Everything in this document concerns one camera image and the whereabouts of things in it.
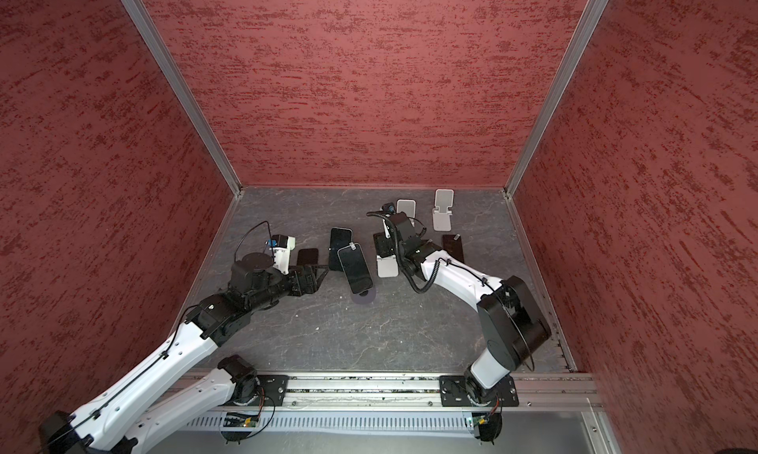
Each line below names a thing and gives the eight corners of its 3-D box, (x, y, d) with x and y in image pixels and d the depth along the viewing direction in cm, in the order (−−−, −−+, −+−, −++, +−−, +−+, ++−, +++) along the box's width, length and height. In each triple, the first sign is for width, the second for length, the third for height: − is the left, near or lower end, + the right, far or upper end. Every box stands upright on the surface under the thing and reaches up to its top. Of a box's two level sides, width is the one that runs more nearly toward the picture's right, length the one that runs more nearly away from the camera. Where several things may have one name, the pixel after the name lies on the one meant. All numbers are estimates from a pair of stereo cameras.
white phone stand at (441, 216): (434, 231, 110) (438, 212, 101) (431, 208, 117) (434, 188, 109) (451, 231, 110) (457, 212, 101) (447, 208, 117) (452, 189, 109)
